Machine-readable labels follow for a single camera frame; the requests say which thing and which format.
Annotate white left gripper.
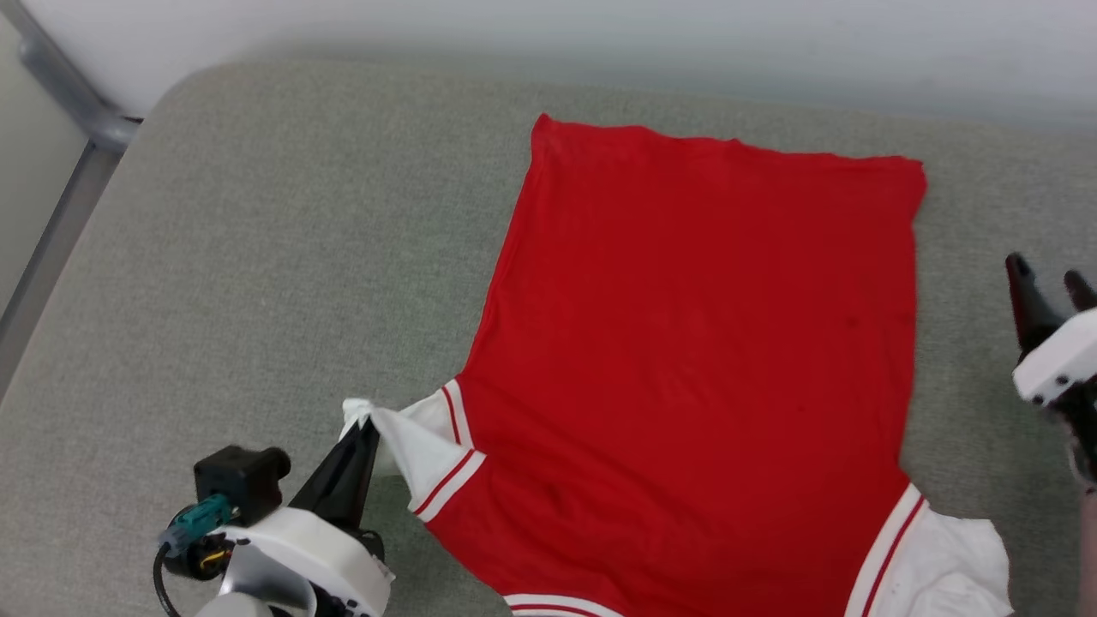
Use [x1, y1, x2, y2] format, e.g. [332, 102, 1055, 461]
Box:
[161, 418, 395, 617]

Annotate grey metal rail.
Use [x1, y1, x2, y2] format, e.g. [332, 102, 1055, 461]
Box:
[0, 141, 125, 399]

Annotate red shirt white striped sleeves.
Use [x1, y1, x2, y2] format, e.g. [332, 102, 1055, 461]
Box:
[340, 113, 1015, 617]

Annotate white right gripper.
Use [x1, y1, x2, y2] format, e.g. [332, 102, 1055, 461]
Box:
[1005, 253, 1097, 486]

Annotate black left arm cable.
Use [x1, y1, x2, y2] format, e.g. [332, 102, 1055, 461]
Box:
[152, 544, 186, 617]

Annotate teal left camera connector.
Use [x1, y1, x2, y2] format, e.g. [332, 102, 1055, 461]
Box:
[159, 494, 237, 554]

